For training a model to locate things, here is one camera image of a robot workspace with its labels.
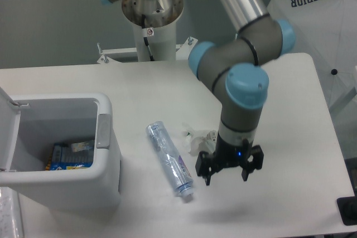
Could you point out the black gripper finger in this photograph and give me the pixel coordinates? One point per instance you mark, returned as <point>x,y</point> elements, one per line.
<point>206,165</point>
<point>253,160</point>

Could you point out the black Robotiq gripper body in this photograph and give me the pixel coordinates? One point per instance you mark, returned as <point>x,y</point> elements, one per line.
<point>230,156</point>

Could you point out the crushed clear plastic bottle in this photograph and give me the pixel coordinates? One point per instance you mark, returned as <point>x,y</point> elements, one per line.
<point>171,161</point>

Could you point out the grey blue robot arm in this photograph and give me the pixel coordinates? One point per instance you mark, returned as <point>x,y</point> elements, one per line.
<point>232,72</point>

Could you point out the white plastic trash can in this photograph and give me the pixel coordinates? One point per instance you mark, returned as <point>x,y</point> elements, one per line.
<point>32,124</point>

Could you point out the crumpled white paper wrapper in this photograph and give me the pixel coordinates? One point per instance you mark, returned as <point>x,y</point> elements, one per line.
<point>196,141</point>

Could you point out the black device at edge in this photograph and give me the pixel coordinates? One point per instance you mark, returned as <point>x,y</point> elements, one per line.
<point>347,209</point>

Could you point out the blue snack package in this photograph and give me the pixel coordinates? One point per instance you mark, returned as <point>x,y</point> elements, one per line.
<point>65,156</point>

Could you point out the white Superior umbrella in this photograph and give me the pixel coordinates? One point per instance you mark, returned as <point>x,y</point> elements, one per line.
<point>326,30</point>

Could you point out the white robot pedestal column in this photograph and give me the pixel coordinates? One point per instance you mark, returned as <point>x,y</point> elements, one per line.
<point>154,27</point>

